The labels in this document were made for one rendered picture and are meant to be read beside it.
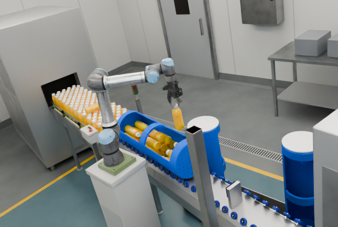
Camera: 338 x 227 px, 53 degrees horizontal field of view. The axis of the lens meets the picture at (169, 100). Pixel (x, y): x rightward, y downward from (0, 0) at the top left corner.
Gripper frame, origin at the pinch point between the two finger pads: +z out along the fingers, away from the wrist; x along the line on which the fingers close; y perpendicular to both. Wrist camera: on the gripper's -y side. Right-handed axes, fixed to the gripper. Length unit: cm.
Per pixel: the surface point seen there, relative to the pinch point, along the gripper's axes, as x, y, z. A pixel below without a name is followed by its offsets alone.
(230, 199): -13, 58, 45
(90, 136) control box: -38, -88, 35
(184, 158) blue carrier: -13.2, 16.8, 31.6
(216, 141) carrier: 40, -9, 55
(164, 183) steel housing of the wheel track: -21, -6, 60
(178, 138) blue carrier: 6.3, -14.5, 36.2
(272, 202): 73, 17, 131
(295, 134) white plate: 67, 50, 42
